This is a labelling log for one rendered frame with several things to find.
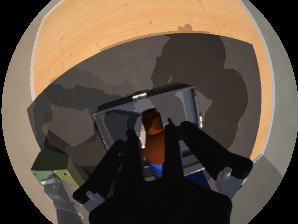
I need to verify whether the brown glass bottle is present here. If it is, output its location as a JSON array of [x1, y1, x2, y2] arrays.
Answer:
[[141, 108, 165, 179]]

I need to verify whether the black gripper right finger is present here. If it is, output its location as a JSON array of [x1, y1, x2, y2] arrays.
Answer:
[[157, 109, 253, 221]]

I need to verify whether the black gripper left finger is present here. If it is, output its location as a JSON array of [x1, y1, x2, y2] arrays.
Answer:
[[72, 116, 146, 222]]

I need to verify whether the dark blue divided crate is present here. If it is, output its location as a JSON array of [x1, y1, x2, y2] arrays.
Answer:
[[184, 170, 211, 189]]

